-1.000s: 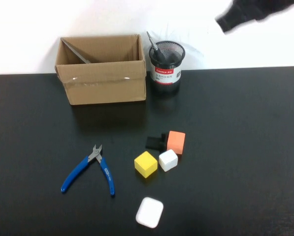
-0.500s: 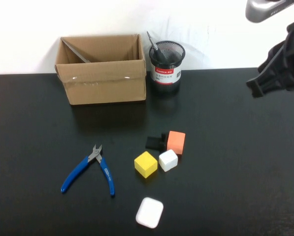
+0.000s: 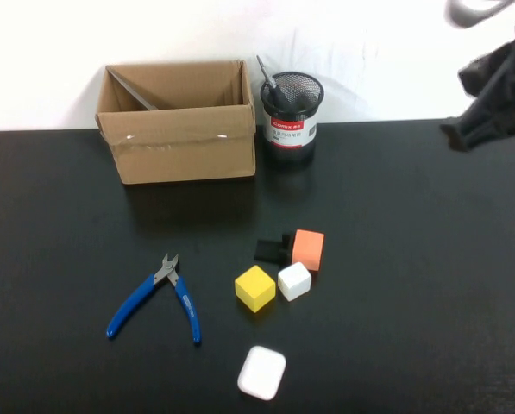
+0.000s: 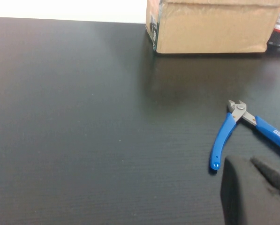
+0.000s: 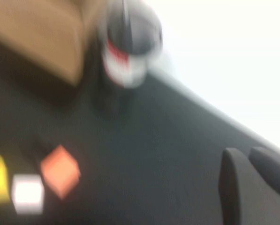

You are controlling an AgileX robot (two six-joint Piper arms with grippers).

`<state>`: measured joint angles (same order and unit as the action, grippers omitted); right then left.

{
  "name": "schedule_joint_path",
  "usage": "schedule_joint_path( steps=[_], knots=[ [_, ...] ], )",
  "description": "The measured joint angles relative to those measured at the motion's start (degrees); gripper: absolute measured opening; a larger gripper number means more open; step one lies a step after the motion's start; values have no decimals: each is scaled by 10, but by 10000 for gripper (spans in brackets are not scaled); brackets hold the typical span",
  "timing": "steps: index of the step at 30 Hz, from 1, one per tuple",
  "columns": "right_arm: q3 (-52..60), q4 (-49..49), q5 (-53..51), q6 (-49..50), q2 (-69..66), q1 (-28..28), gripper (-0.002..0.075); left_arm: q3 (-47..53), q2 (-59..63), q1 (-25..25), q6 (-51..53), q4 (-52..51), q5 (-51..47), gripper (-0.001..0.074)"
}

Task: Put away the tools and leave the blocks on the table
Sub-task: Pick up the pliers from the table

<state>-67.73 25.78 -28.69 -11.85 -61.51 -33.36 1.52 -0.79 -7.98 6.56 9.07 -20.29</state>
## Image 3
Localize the blue handled cutting pliers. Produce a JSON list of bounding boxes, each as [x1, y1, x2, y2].
[[105, 253, 203, 345]]

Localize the orange block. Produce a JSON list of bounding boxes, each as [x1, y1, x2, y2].
[[290, 229, 326, 273]]

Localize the yellow cube block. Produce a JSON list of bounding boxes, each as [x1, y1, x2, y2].
[[234, 265, 277, 314]]

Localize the black mesh pen holder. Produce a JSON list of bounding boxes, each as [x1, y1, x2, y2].
[[260, 71, 326, 164]]

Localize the black block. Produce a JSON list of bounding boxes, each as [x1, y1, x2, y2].
[[254, 233, 296, 265]]

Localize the flat white rounded block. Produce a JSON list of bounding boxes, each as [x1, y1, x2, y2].
[[236, 345, 288, 402]]

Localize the white cube block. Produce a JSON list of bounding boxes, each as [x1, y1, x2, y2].
[[277, 261, 313, 303]]

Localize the brown cardboard box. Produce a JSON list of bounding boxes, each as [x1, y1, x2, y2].
[[94, 59, 257, 185]]

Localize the red handled scissors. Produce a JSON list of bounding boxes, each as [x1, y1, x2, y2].
[[108, 70, 160, 111]]

